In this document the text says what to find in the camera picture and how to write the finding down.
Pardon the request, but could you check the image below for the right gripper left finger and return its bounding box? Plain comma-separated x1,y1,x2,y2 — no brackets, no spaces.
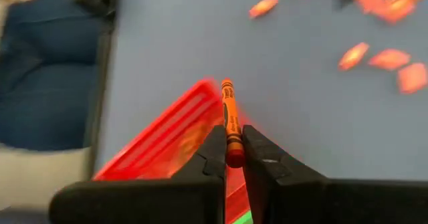
49,125,227,224

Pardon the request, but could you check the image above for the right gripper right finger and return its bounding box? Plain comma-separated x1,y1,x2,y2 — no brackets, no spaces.
243,125,428,224

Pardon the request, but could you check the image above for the orange crayon red tip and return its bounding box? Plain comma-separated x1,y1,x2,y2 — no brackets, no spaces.
220,78,247,169

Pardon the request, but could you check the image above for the red plastic bin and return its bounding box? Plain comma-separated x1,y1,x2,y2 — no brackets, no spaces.
92,78,268,224

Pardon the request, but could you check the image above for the green plastic bin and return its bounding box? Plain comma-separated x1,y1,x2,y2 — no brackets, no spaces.
230,210,254,224

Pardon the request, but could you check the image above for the grey-blue table mat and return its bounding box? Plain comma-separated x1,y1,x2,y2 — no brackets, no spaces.
95,0,428,224

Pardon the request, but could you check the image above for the orange eraser cap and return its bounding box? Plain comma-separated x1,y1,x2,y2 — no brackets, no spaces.
354,0,419,25
368,48,411,72
249,0,280,19
338,41,370,72
397,62,428,95

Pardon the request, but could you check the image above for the blue chair seat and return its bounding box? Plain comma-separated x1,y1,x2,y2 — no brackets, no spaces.
0,0,116,151

